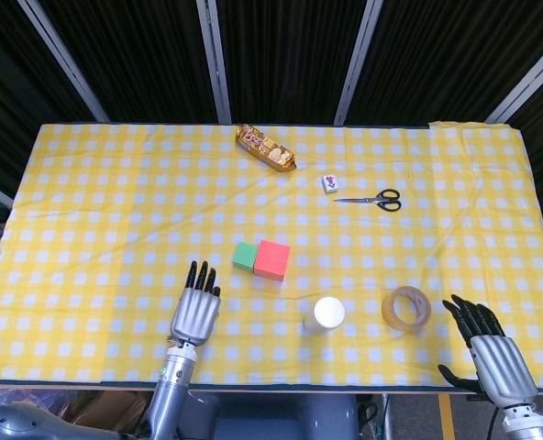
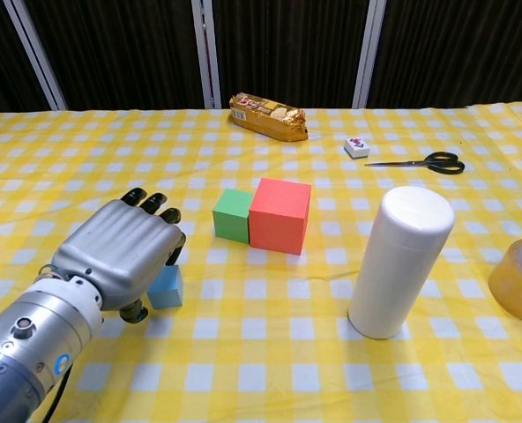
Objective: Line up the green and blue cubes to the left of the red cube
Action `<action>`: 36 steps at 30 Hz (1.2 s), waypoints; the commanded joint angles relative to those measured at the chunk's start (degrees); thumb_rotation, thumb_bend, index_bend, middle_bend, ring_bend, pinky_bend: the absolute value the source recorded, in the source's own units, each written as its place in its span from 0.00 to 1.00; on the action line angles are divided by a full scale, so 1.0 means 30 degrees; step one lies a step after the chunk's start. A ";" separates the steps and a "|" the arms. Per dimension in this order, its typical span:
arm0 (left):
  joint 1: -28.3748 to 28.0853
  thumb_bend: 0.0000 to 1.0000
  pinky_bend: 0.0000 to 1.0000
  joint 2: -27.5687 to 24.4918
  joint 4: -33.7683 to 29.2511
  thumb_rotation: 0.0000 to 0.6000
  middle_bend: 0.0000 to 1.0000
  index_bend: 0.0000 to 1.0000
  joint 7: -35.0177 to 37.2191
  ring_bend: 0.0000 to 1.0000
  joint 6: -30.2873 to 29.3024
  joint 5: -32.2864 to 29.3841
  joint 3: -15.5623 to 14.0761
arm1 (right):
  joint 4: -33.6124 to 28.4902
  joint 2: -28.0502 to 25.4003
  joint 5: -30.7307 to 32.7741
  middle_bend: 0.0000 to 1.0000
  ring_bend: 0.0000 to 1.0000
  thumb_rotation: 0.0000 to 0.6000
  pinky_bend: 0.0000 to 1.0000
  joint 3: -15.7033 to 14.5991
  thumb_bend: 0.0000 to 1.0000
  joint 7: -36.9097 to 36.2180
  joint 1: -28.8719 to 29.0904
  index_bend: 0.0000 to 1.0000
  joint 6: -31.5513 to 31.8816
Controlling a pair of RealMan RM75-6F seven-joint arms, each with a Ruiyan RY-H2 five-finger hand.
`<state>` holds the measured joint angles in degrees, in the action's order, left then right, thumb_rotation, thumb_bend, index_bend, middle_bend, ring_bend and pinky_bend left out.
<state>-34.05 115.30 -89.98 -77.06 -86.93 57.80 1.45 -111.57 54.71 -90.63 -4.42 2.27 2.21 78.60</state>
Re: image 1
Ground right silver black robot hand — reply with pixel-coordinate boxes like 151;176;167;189
438;293;538;410

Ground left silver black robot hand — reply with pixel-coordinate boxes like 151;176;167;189
168;260;222;347

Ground green cube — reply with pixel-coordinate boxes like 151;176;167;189
232;242;259;271

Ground large red cube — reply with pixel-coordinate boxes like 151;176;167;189
252;238;292;281

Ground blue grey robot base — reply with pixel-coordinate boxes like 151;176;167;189
179;392;360;440

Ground clear tape roll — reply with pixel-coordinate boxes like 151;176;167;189
381;285;433;331

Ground brown cardboard box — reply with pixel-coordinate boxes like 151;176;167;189
46;391;151;435

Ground yellow checkered tablecloth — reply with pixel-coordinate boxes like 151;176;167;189
0;119;543;391

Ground white cylindrical bottle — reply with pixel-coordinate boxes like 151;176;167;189
301;296;347;338

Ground gold biscuit packet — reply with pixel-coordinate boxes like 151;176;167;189
234;123;298;173

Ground black pleated curtain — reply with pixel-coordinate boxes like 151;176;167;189
0;0;543;276

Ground black handled scissors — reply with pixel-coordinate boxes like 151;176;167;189
333;188;402;213

